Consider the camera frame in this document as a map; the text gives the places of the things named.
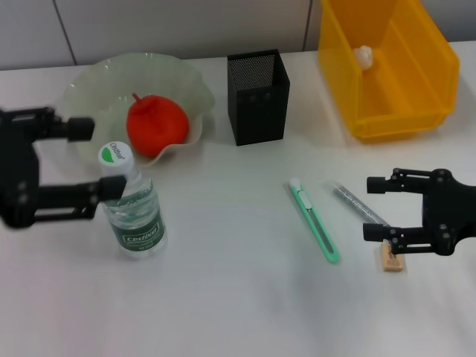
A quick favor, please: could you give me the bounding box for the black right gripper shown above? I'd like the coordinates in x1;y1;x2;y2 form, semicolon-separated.
362;167;476;258

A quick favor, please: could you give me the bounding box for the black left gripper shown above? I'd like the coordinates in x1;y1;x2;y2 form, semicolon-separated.
0;106;128;230

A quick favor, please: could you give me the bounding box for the mint green utility knife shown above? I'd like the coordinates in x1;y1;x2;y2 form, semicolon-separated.
289;177;341;265

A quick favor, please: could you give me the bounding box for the clear green-label water bottle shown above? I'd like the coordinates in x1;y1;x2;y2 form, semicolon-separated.
97;141;167;262

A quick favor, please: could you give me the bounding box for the white paper ball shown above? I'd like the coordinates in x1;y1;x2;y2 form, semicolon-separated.
353;45;375;70

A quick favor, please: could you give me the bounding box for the grey silver marker pen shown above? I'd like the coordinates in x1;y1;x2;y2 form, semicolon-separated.
330;181;390;228

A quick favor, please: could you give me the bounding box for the tan rubber eraser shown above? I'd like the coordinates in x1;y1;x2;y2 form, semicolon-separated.
379;240;408;274

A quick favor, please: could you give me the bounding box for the translucent green glass fruit plate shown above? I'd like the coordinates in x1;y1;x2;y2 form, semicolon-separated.
61;51;216;169

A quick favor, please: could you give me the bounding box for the black mesh pen holder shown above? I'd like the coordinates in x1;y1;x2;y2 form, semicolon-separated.
227;48;291;147

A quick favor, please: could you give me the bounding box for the yellow plastic storage bin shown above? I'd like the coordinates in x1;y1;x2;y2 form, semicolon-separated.
318;0;461;144

